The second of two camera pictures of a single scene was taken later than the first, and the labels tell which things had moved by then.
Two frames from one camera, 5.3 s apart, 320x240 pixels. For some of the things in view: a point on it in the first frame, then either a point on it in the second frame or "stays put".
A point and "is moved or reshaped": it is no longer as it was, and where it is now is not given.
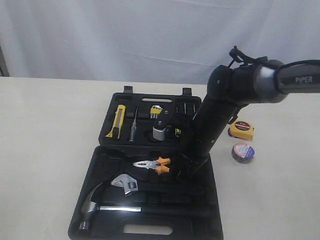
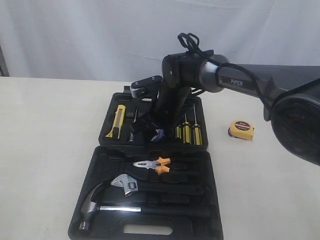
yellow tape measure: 241,129 stays put
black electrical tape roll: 242,153 is moved or reshaped
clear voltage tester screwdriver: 133,131 stays put
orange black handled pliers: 158,164 stays put
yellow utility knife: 116,130 stays put
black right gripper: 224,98 -> 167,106
